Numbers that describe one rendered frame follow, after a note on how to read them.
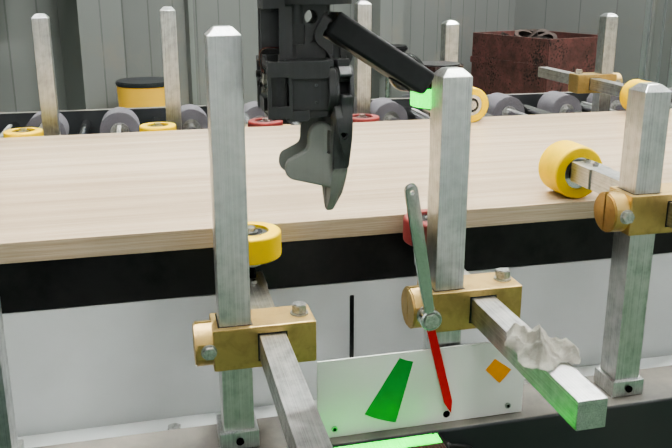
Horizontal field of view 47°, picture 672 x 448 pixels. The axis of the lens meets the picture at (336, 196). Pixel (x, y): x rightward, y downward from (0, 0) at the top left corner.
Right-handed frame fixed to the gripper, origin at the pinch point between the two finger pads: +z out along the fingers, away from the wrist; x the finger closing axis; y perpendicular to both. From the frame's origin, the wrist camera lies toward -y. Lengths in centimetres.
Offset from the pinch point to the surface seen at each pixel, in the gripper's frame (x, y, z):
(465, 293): -5.4, -16.8, 14.4
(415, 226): -0.4, -8.6, 4.0
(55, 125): -115, 39, 12
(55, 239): -26.8, 30.3, 11.0
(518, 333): 5.8, -17.9, 14.3
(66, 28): -468, 66, 10
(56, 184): -55, 33, 11
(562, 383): 15.0, -17.9, 15.1
